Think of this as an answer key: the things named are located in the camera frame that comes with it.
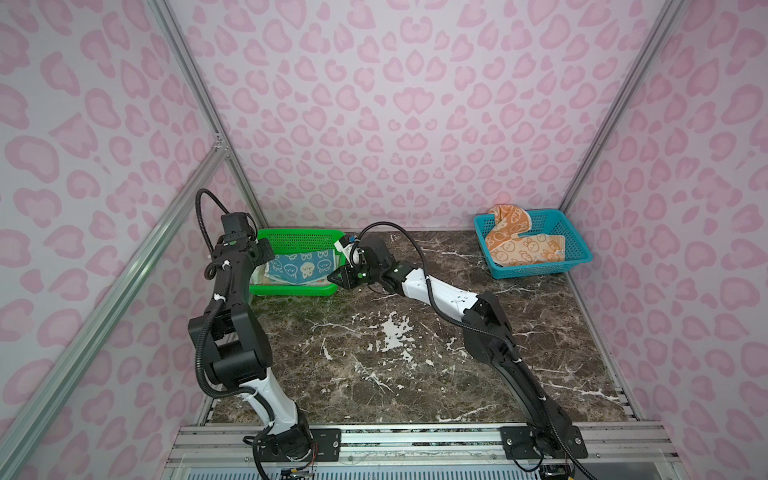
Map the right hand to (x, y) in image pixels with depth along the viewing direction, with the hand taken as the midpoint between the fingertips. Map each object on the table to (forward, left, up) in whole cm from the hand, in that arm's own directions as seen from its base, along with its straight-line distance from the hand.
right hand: (332, 274), depth 87 cm
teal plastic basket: (+34, -75, -11) cm, 83 cm away
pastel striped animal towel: (+2, +24, -5) cm, 25 cm away
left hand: (+7, +23, +3) cm, 24 cm away
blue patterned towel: (+12, +15, -12) cm, 23 cm away
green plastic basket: (+28, +25, -16) cm, 41 cm away
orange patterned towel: (+26, -60, -16) cm, 67 cm away
